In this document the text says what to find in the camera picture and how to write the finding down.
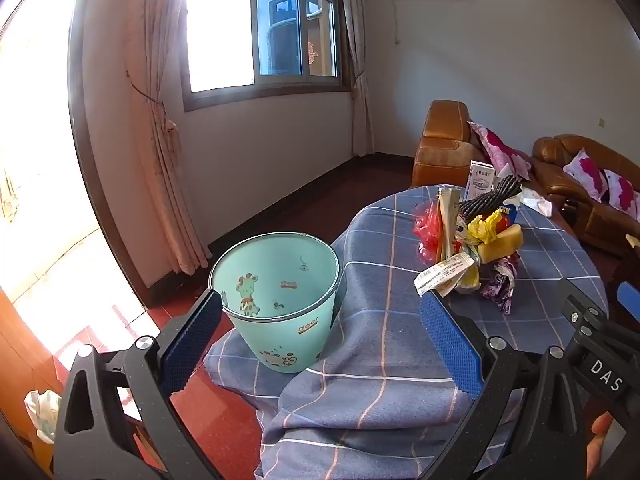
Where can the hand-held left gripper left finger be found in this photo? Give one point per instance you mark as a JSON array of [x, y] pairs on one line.
[[192, 340]]

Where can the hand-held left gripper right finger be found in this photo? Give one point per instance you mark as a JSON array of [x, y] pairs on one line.
[[450, 345]]

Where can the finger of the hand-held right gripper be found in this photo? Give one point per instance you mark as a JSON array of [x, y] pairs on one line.
[[629, 300], [580, 305]]

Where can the teal cartoon waste bin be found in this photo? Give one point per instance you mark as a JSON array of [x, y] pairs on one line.
[[280, 270]]

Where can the red plastic bag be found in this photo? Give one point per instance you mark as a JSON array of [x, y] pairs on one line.
[[505, 220]]

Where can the yellow printed plastic bag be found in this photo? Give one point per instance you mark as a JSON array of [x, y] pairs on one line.
[[487, 225]]

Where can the red cellophane wrapper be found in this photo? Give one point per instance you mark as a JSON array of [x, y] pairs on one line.
[[425, 225]]

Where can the brown cardboard packet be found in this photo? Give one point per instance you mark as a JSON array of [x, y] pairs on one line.
[[446, 215]]

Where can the black foam net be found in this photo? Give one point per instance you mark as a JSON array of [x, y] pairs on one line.
[[490, 197]]

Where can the person's right hand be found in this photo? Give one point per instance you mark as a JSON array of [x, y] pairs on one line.
[[601, 435]]

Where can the white paper wrapper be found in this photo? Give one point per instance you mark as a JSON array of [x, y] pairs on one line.
[[440, 272]]

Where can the blue plaid tablecloth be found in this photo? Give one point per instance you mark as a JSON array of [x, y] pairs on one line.
[[380, 310]]

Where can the purple wrapper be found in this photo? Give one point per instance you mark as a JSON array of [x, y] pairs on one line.
[[502, 285]]

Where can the yellow sponge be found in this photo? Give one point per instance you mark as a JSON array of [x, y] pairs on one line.
[[502, 245]]

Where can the white plastic bag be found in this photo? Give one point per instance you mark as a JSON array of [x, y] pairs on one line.
[[537, 202]]

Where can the brown leather sofa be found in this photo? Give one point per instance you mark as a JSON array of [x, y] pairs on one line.
[[555, 170]]

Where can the white milk carton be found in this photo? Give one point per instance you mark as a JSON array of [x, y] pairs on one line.
[[480, 180]]

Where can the wooden cabinet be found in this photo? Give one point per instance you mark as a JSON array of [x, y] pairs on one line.
[[20, 360]]

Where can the large pink floral pillow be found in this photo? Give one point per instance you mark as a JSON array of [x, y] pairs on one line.
[[495, 147]]

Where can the long pink curtain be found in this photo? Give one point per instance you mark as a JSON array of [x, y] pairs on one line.
[[165, 160]]

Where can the brown leather armchair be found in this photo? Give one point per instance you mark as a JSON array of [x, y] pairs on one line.
[[440, 150]]

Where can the tied pink curtain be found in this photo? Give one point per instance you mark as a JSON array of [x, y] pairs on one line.
[[357, 60]]

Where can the window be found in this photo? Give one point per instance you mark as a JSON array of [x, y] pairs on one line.
[[280, 35]]

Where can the dark wooden door frame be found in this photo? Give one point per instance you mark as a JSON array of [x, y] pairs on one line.
[[75, 110]]

